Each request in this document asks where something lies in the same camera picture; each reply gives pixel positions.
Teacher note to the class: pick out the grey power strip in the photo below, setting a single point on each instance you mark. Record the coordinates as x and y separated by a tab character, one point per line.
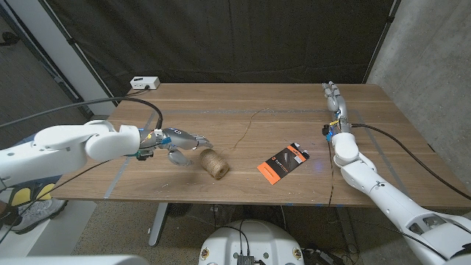
324	257

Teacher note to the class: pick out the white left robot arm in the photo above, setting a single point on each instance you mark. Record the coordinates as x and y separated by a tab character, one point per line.
66	147

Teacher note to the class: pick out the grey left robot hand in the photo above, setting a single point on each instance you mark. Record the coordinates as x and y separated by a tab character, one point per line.
180	139

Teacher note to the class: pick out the black ribbed round object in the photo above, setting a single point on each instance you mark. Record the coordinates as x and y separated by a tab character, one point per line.
179	210

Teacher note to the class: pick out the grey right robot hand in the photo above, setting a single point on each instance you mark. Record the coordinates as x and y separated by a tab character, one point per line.
339	108

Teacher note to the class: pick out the black backdrop curtain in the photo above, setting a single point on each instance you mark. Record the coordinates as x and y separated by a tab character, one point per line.
221	37

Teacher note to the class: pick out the orange and black package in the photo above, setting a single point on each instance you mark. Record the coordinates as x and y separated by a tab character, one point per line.
281	163

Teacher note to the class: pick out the brown jute twine spool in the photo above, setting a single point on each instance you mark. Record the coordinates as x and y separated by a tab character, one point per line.
213	163

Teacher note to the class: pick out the white power box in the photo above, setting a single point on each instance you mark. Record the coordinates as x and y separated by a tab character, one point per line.
141	82

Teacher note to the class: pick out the grey sneaker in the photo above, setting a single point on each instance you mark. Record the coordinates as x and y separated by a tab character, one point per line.
37	217

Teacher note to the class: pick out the long grey tape strip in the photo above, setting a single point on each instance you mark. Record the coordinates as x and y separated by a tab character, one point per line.
221	111

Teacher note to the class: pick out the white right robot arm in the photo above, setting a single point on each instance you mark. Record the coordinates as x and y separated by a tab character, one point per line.
375	184

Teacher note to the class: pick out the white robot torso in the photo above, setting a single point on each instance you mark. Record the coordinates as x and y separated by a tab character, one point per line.
257	239

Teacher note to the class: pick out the grey metal table leg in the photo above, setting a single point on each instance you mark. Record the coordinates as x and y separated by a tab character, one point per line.
158	224
346	230

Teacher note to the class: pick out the black backdrop stand pole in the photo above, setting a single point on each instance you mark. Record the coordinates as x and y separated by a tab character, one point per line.
382	37
73	44

